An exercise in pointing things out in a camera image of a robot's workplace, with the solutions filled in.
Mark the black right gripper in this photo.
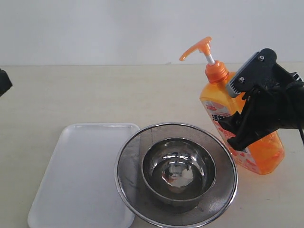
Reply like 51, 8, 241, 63
218, 61, 304, 151

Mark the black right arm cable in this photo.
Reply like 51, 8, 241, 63
293, 71, 304, 145

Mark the orange pump soap bottle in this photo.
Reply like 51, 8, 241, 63
179, 36, 285, 175

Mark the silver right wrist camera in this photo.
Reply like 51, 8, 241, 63
226, 48, 277, 98

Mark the small stainless steel bowl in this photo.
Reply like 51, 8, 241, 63
141, 137, 216, 202

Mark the steel mesh strainer basket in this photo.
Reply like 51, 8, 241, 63
114, 123, 238, 228

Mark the white rectangular plastic tray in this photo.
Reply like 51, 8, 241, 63
28, 123, 139, 228

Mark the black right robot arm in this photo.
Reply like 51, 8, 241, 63
219, 63, 304, 151

